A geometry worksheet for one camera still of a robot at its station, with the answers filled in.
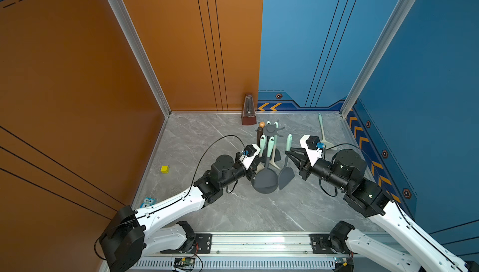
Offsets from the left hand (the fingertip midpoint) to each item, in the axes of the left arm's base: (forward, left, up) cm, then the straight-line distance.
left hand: (262, 153), depth 72 cm
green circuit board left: (-33, +29, -26) cm, 51 cm away
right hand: (-4, -8, +8) cm, 13 cm away
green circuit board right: (-32, -32, -27) cm, 53 cm away
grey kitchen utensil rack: (-4, -2, +7) cm, 9 cm away
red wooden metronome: (+37, +5, -18) cm, 41 cm away
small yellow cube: (+4, +47, -22) cm, 52 cm away
